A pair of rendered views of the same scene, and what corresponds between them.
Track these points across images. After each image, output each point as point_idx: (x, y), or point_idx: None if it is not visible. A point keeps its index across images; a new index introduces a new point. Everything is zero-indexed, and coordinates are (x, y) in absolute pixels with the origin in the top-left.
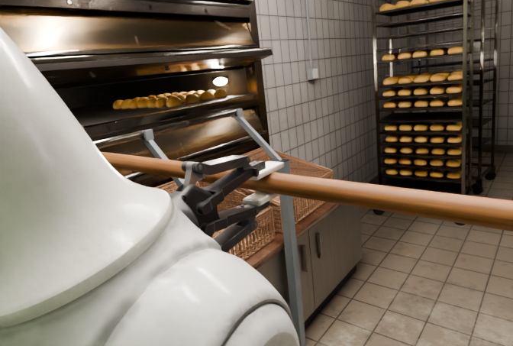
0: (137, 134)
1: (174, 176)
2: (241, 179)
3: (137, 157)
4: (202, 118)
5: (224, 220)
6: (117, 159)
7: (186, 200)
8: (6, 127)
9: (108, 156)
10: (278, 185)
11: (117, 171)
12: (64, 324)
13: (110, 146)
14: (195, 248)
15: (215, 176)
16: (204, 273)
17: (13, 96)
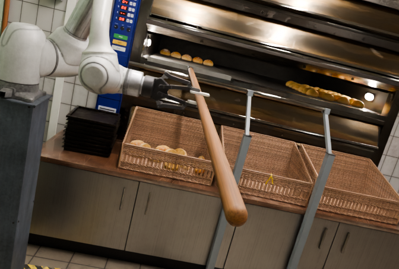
0: (243, 89)
1: None
2: (183, 88)
3: (195, 82)
4: (293, 101)
5: (167, 95)
6: (192, 81)
7: (157, 80)
8: (94, 30)
9: (192, 79)
10: (196, 98)
11: (108, 44)
12: (85, 55)
13: (227, 88)
14: (105, 59)
15: None
16: (98, 57)
17: (97, 27)
